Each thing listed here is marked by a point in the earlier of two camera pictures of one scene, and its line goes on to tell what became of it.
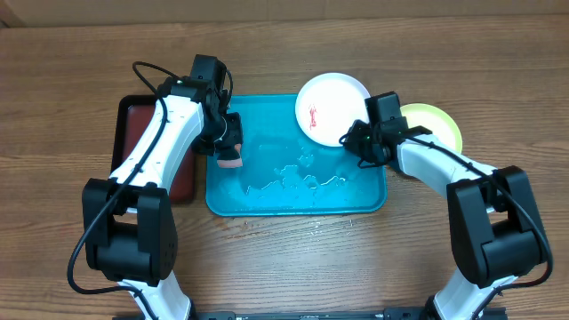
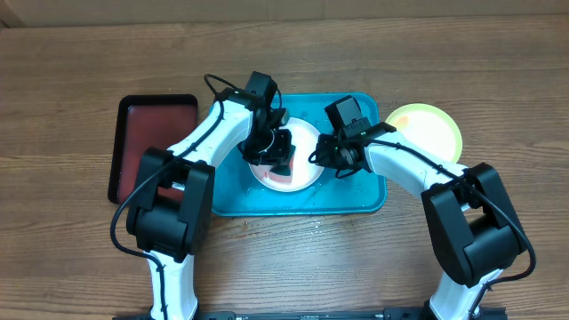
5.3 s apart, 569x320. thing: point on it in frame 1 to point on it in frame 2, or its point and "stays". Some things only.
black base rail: [318, 315] stays
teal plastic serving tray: [284, 172] stays
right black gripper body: [361, 143] to [332, 155]
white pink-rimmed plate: [328, 105] to [305, 174]
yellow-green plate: [436, 122] stays
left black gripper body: [218, 131] to [267, 147]
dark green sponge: [228, 155] to [282, 173]
